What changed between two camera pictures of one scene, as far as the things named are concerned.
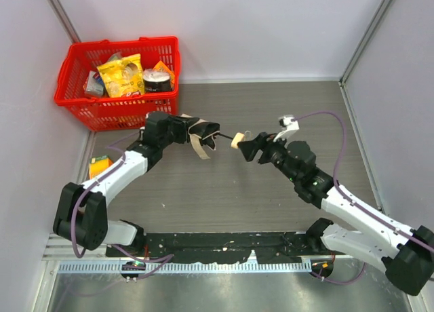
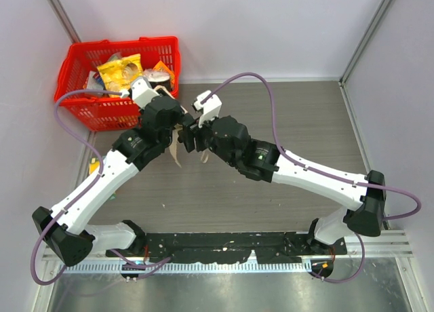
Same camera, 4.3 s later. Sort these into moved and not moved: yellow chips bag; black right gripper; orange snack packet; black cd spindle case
Moved: black right gripper
Not moved: orange snack packet; yellow chips bag; black cd spindle case
